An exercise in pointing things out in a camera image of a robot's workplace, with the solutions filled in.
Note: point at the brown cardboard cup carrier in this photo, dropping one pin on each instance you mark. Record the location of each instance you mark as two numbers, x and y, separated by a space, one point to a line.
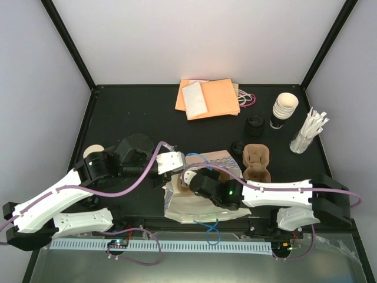
256 158

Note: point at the single black cup lid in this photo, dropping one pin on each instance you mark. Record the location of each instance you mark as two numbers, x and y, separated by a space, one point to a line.
237 148

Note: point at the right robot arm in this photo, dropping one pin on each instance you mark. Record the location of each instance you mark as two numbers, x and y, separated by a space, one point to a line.
307 202

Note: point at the stack of black lids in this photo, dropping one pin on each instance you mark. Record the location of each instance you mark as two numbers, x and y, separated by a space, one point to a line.
254 126

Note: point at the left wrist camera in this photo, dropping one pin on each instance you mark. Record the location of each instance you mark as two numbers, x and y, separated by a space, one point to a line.
170 162

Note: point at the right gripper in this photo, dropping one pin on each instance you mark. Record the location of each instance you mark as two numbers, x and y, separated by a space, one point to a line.
214 173

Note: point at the stack of paper cups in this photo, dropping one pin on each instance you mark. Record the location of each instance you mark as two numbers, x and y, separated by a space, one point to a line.
283 108

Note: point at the blue checkered paper bag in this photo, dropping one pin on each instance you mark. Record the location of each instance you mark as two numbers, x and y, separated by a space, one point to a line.
195 196

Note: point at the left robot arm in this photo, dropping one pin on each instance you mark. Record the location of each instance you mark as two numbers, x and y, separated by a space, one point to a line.
71 205

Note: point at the stack of orange paper bags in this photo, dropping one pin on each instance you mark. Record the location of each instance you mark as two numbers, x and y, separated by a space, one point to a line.
222 97

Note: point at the jar of wrapped straws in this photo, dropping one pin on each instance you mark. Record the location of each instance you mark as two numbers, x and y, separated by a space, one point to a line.
312 127

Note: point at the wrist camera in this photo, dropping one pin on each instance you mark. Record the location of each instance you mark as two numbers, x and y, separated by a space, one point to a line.
188 176
170 162

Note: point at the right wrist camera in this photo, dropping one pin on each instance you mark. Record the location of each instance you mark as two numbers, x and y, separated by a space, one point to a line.
188 176

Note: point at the white paper cup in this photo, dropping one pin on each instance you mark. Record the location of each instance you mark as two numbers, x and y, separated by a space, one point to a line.
92 149

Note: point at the white slotted cable duct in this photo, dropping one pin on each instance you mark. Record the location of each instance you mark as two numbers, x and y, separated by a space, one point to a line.
75 244

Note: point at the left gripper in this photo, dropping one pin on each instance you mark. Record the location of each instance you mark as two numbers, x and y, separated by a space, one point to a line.
166 178

